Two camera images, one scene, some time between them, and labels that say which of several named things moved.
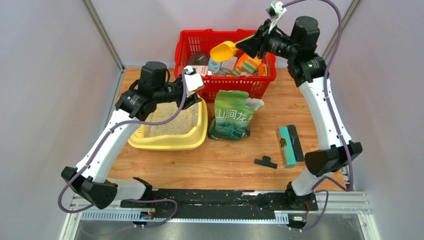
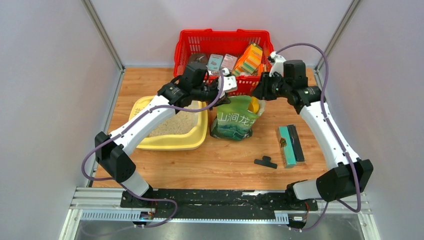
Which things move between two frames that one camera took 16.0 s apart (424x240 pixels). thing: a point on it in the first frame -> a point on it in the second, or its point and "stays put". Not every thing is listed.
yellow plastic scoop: x=224 y=52 -> x=254 y=106
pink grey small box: x=228 y=66 stays put
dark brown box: x=198 y=59 stays put
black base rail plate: x=211 y=204 stays put
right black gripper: x=256 y=46 -> x=261 y=91
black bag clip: x=266 y=161 stays put
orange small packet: x=261 y=69 stays put
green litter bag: x=233 y=111 stays put
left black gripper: x=191 y=100 -> x=223 y=100
